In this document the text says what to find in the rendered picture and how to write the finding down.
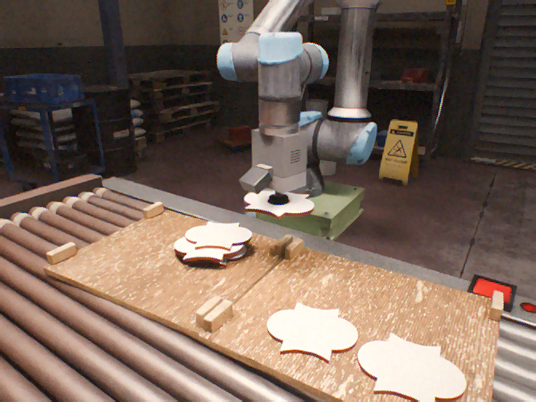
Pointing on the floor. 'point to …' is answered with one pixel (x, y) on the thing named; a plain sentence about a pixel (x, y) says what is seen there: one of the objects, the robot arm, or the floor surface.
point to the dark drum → (107, 129)
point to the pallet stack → (171, 102)
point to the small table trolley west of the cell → (29, 179)
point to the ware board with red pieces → (238, 138)
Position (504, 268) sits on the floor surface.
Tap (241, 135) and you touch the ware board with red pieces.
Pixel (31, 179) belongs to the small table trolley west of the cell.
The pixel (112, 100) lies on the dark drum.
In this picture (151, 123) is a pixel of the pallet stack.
